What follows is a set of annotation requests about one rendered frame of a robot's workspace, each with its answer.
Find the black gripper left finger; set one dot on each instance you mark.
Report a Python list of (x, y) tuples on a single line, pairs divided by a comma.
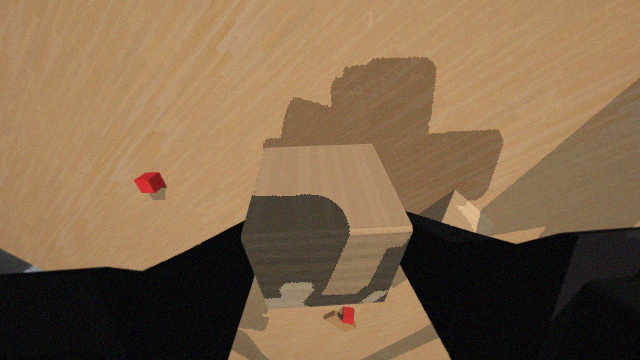
[(187, 307)]

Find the red block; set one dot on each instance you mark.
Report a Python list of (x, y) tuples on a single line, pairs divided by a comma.
[(348, 315), (149, 182)]

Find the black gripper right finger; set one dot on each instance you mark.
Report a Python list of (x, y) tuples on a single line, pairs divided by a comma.
[(489, 299)]

